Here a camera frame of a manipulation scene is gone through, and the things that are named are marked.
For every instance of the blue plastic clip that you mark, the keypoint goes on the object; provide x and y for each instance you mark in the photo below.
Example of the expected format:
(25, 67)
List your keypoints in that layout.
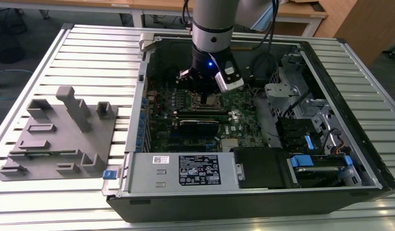
(347, 160)

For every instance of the black graphics card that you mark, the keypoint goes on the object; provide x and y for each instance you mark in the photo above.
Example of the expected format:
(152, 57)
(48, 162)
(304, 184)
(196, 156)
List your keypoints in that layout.
(199, 127)

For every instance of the blue plastic latch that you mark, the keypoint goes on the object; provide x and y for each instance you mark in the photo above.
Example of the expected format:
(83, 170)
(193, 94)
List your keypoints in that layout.
(108, 175)

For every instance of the grey parts rack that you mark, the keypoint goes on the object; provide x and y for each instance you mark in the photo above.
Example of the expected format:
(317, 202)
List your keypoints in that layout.
(72, 144)

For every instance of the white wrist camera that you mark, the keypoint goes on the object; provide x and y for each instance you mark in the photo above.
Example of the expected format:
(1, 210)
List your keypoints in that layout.
(231, 79)

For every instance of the blue disk carrier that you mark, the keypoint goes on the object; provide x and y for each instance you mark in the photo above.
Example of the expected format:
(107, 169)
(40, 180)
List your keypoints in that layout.
(299, 160)

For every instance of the wooden cabinet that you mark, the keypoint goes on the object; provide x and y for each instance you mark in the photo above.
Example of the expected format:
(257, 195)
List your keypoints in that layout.
(360, 24)

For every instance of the silver power supply unit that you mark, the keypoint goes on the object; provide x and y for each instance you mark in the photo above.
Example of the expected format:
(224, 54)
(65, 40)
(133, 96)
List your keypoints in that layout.
(141, 173)

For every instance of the green RAM stick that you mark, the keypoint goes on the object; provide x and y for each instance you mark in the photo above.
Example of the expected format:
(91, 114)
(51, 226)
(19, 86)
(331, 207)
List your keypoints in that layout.
(39, 154)
(203, 116)

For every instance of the green motherboard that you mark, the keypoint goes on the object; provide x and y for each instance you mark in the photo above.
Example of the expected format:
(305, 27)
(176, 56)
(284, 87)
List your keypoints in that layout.
(245, 125)

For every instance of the CPU socket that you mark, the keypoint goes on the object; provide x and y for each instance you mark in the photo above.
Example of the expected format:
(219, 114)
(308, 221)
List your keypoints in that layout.
(196, 107)

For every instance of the black fan shroud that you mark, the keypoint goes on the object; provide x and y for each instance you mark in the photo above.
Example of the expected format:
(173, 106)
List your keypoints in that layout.
(261, 168)

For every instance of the grey case latch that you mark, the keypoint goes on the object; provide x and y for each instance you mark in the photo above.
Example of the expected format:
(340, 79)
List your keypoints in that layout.
(145, 41)

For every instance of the silver CPU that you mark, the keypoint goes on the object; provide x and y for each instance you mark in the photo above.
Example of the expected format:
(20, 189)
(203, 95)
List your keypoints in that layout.
(215, 99)

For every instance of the black PC case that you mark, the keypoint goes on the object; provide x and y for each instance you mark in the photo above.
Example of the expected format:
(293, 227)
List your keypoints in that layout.
(216, 209)

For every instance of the wooden desk white frame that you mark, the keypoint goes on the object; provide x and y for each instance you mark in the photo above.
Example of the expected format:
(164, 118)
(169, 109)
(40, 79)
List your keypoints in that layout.
(56, 3)
(161, 7)

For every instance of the black chair base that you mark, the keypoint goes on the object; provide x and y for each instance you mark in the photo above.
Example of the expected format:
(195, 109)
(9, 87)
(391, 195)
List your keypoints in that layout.
(393, 51)

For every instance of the silver drive cage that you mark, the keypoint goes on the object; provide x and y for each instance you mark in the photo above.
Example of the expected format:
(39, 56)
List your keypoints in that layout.
(280, 92)

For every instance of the blue disk bay tab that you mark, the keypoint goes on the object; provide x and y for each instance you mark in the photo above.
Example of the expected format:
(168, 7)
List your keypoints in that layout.
(308, 142)

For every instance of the black disk bay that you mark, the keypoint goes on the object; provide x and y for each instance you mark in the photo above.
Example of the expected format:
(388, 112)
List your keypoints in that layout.
(295, 131)

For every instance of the black camera bracket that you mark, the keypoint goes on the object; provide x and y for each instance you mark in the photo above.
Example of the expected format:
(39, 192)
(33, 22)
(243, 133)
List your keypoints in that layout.
(184, 75)

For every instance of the silver chipset heatsink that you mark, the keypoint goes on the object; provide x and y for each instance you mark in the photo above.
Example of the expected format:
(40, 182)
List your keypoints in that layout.
(231, 143)

